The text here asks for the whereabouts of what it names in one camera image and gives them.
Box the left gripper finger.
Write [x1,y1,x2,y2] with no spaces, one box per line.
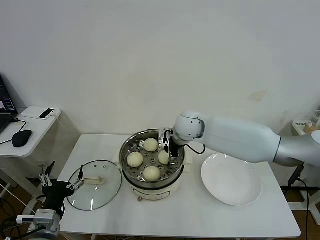
[39,161,56,188]
[66,165,85,191]

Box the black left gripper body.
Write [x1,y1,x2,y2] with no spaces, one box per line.
[41,181,74,211]

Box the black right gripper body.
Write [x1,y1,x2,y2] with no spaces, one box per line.
[161,134,181,151]

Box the white steamed baozi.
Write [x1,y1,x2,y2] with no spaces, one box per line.
[158,149,172,166]
[126,151,144,168]
[143,165,161,183]
[144,137,159,153]

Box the glass lid with cream handle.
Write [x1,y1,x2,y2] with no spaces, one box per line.
[66,159,123,211]

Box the stainless steel steamer basket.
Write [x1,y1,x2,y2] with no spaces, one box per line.
[119,129,187,185]

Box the cream electric cooker pot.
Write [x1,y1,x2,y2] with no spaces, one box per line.
[112,147,195,202]

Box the white side table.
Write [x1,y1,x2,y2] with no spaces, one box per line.
[0,106,81,217]

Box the black computer mouse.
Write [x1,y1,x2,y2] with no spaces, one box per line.
[12,129,33,148]

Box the white round plate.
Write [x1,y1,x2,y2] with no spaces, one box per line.
[200,152,263,207]

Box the small black and white device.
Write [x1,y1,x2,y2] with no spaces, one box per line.
[39,108,56,120]

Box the flat white box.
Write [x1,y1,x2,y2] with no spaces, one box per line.
[20,106,62,121]

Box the black laptop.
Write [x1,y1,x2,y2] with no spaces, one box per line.
[0,72,20,135]

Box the black stand foot bar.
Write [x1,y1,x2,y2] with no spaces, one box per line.
[281,186,320,194]

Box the white shelf stand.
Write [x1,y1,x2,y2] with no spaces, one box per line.
[291,119,320,213]

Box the small tan round object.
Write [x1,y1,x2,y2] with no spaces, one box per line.
[303,123,320,134]

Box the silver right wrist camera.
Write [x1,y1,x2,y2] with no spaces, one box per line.
[158,127,174,142]

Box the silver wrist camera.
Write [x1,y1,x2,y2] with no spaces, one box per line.
[158,127,174,142]
[16,214,36,225]

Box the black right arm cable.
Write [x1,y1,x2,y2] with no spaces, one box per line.
[184,142,206,155]

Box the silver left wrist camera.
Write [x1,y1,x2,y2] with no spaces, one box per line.
[16,214,36,225]

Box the black mouse cable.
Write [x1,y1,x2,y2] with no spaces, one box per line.
[9,118,28,132]

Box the black power adapter with cable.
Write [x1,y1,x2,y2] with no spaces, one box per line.
[287,162,312,221]

